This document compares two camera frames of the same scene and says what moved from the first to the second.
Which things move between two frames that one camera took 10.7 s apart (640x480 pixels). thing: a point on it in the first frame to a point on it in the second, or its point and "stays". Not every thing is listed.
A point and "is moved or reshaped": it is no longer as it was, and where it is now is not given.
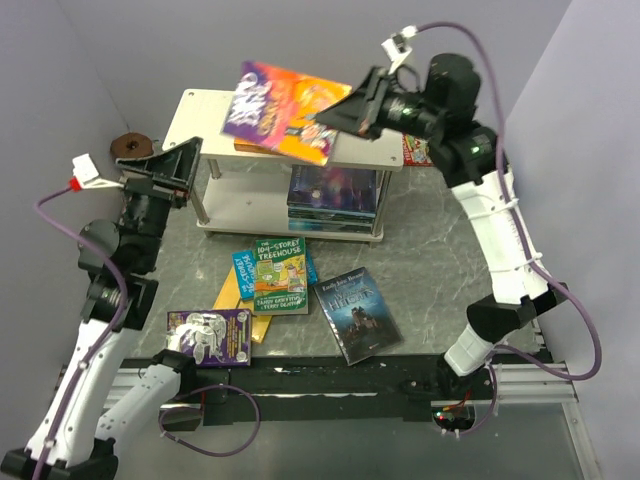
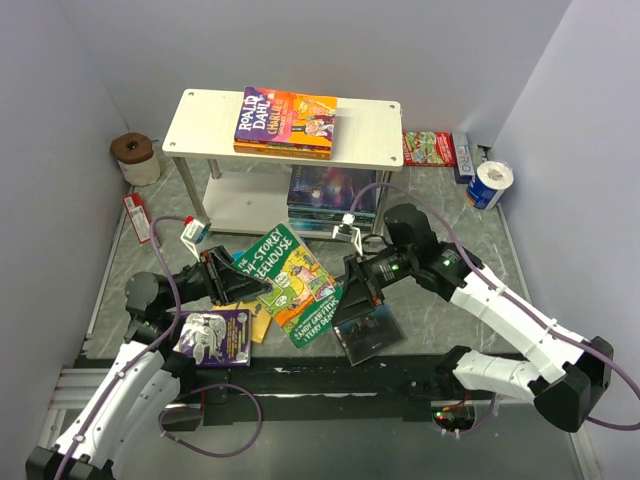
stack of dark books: (331, 198) stays
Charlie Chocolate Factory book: (268, 101) is moved or reshaped
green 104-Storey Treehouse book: (280, 283) is moved or reshaped
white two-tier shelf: (242, 193) stays
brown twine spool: (131, 145) stays
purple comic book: (220, 337) stays
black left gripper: (168, 174) to (227, 282)
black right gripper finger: (357, 123) to (354, 311)
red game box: (416, 151) stays
